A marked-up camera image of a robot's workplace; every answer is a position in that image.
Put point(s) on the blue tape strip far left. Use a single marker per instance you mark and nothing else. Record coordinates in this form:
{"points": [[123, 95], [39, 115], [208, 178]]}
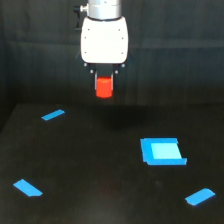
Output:
{"points": [[53, 115]]}

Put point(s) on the blue tape square patch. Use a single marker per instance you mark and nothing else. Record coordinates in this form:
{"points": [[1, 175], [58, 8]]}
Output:
{"points": [[161, 152]]}

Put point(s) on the blue tape strip near right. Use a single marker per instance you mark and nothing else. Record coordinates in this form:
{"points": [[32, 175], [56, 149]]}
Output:
{"points": [[199, 196]]}

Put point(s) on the blue tape strip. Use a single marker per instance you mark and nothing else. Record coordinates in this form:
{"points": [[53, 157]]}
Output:
{"points": [[53, 115], [199, 196], [27, 188]]}

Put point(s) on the blue tape strip near left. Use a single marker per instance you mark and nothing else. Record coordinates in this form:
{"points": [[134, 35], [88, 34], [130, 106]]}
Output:
{"points": [[27, 188]]}

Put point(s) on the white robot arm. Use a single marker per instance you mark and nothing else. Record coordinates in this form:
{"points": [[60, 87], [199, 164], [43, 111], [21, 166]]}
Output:
{"points": [[102, 10]]}

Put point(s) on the red cylinder block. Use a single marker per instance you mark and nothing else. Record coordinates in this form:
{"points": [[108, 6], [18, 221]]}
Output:
{"points": [[104, 87]]}

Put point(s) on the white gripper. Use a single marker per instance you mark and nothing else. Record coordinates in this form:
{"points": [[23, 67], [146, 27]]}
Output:
{"points": [[104, 42]]}

